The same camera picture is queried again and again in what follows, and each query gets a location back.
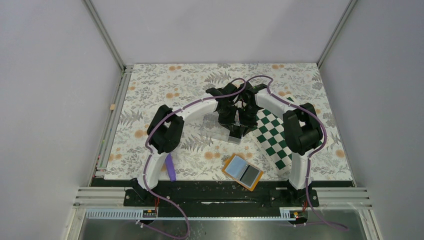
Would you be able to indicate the left aluminium frame post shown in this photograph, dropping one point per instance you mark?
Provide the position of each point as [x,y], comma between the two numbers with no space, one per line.
[96,18]

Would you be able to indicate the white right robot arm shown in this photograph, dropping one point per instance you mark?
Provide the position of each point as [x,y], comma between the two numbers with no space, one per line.
[302,131]

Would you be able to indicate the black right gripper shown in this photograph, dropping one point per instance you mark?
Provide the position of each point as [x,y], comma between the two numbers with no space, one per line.
[249,125]

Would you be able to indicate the purple marker pen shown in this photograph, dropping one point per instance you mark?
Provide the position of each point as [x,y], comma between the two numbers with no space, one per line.
[170,168]

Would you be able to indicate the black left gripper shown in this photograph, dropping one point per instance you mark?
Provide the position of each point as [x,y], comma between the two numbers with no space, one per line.
[229,123]

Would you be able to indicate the right aluminium frame post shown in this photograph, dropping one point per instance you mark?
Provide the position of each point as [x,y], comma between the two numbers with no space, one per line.
[336,32]

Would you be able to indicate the orange leather card holder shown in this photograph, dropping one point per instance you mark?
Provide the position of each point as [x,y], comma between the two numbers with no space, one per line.
[235,166]

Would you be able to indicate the green white chessboard mat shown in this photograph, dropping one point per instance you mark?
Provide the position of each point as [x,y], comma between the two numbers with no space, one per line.
[281,139]

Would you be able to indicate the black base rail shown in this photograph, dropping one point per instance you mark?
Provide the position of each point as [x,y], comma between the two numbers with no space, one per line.
[214,199]

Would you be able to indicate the floral patterned table mat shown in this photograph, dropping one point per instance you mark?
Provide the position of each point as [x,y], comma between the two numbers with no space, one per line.
[198,156]

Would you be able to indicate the aluminium frame post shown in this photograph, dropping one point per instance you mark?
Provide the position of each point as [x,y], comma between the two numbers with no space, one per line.
[336,32]
[96,18]

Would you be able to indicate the clear acrylic card box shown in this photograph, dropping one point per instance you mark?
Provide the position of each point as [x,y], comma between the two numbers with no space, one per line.
[218,130]

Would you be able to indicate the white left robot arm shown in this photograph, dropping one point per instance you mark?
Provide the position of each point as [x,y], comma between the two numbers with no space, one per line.
[166,128]

